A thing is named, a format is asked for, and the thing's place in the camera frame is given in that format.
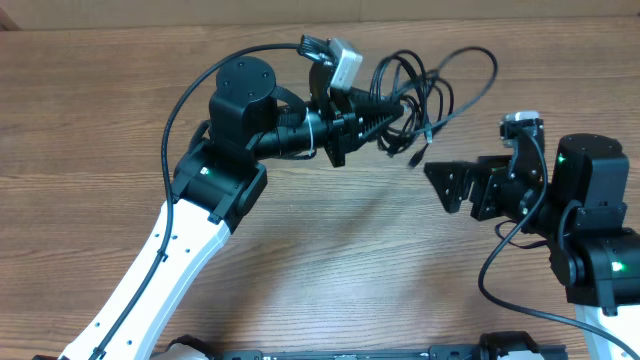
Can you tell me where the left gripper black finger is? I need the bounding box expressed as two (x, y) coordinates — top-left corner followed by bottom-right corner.
(352, 107), (404, 144)
(347, 88), (403, 113)

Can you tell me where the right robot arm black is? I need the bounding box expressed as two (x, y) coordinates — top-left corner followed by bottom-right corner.
(424, 112), (639, 359)

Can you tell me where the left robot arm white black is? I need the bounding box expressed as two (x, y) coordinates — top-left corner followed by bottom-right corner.
(62, 56), (404, 360)

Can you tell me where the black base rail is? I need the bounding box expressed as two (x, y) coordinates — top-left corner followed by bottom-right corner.
(147, 330), (569, 360)

